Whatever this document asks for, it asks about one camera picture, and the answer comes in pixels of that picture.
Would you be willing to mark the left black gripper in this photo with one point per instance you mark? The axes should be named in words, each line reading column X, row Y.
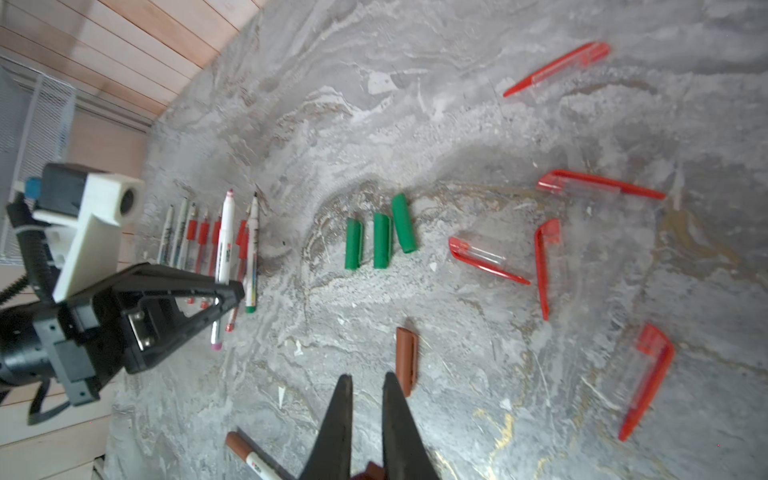
column 84, row 342

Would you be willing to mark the red pen cap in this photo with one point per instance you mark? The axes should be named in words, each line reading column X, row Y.
column 581, row 57
column 484, row 260
column 656, row 353
column 546, row 234
column 557, row 181

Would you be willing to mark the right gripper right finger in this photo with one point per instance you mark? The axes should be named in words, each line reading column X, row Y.
column 404, row 454

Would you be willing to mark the brown marker cap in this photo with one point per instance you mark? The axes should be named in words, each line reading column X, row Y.
column 406, row 362
column 372, row 471

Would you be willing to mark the green marker cap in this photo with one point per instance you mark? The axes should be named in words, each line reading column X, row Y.
column 403, row 224
column 382, row 237
column 354, row 244

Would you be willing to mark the white wire mesh shelf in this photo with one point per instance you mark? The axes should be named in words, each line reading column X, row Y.
column 37, row 112

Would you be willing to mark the brown marker pen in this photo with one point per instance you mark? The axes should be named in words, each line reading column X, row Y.
column 242, row 449
column 165, row 236
column 223, row 262

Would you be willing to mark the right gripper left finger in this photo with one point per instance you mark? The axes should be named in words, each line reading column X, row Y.
column 331, row 454

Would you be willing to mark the green marker pen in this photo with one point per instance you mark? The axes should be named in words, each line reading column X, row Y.
column 252, row 257
column 178, row 232
column 178, row 261

